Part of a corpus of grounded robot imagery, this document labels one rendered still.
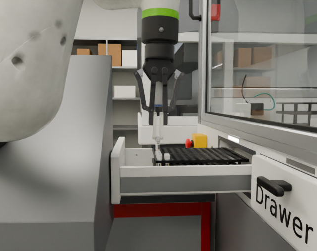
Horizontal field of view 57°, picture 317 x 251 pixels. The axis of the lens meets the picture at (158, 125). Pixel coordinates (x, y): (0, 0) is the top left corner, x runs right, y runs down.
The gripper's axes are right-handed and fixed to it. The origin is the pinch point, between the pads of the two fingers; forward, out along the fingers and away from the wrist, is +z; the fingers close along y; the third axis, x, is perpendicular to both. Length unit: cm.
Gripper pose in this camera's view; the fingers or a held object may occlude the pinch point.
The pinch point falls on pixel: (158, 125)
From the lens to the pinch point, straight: 74.4
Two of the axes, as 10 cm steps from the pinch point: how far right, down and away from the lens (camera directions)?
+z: -0.2, 10.0, 0.9
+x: 0.7, 0.9, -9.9
